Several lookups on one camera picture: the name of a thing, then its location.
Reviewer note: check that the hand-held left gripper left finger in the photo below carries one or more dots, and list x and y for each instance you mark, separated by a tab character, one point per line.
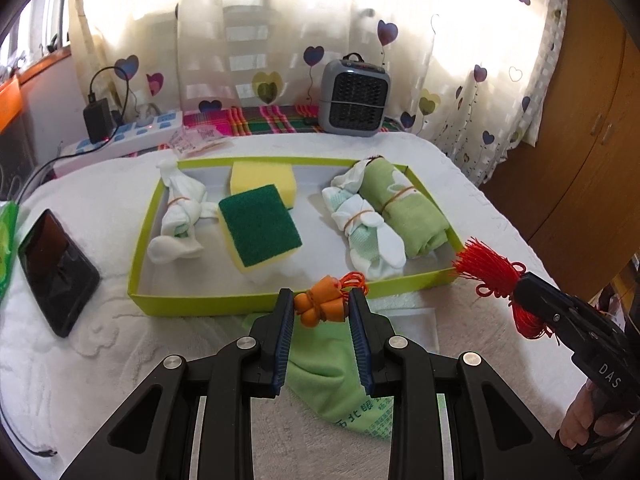
282	340

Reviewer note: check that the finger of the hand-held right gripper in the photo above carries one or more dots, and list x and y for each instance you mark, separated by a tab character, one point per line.
542	287
537	310

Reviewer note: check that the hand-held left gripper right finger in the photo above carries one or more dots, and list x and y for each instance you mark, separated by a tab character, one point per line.
359	340

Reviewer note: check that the orange persimmon ornament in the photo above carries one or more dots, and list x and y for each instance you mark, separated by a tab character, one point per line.
322	305

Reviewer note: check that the red tassel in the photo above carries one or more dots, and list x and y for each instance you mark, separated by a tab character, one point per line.
485	265

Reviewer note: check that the lime green shallow box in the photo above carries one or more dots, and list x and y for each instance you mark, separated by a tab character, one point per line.
310	265

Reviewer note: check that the white and mint sock bundle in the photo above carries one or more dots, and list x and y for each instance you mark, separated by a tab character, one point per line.
365	230

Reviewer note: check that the green-topped yellow sponge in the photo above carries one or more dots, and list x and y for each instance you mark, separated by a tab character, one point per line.
257	225

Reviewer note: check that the green towel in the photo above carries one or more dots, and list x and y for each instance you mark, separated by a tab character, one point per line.
410	215

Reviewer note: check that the person's right hand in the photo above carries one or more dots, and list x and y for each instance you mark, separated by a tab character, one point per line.
575	420

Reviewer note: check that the green folded cloth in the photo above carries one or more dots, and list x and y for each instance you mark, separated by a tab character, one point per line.
325	375

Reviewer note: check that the wooden wardrobe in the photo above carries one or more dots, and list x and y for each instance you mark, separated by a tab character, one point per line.
590	135

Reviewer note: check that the small clear wrapper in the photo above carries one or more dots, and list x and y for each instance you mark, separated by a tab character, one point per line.
192	141

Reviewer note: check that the plaid cloth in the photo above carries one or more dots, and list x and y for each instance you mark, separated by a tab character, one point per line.
260	120

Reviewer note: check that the black smartphone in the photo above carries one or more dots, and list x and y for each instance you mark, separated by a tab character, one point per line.
55	270

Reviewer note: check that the grey space heater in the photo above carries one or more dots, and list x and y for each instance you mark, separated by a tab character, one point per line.
350	100

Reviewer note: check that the white and blue power strip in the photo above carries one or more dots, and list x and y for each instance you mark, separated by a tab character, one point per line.
150	127

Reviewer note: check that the white plug adapter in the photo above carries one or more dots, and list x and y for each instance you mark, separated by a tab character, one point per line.
145	112

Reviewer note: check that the black charger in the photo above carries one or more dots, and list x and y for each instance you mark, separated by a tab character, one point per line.
97	120

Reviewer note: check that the green tissue packet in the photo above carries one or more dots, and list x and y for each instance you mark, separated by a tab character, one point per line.
7	245

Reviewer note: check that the heart-print curtain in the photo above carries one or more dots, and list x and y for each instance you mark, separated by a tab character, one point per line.
250	35

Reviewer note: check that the dark patterned panel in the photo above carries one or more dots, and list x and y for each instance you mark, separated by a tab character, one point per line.
15	160

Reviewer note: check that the orange shelf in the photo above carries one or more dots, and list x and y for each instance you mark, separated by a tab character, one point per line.
7	105

